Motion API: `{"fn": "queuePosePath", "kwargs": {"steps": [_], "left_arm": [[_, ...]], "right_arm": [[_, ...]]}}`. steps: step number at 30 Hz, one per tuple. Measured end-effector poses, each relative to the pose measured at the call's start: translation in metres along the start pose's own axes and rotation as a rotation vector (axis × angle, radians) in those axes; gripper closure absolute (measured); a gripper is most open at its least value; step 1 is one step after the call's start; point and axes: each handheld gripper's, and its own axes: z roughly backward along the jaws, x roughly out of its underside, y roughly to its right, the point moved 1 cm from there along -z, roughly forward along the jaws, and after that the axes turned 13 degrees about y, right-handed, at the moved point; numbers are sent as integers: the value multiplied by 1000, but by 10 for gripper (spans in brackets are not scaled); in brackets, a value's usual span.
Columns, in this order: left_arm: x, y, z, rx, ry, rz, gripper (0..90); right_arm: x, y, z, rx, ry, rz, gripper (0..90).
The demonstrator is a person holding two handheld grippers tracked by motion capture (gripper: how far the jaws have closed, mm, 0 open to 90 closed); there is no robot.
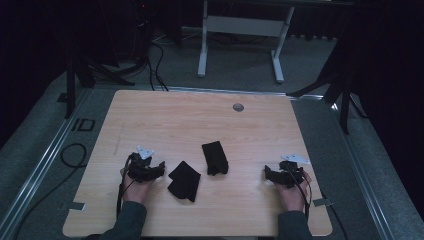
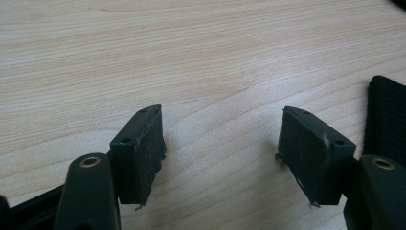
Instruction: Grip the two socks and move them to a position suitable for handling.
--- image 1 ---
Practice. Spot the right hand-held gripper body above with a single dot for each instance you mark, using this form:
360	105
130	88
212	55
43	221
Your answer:
291	175

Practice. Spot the black tripod stand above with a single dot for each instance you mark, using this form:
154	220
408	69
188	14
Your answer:
345	100
70	83

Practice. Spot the metal floor rail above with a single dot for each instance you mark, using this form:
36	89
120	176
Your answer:
36	173
363	180

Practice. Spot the black tape floor marks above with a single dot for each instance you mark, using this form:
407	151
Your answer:
83	125

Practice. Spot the person's right hand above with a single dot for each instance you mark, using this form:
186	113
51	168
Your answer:
293	198

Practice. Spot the black sock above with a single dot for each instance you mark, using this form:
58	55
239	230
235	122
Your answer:
215	158
184	181

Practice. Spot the white table frame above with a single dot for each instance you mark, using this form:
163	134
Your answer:
245	26

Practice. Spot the person's left hand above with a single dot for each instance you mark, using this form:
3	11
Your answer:
135	191

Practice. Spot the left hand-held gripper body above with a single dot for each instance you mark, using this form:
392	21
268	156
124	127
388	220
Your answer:
138	166

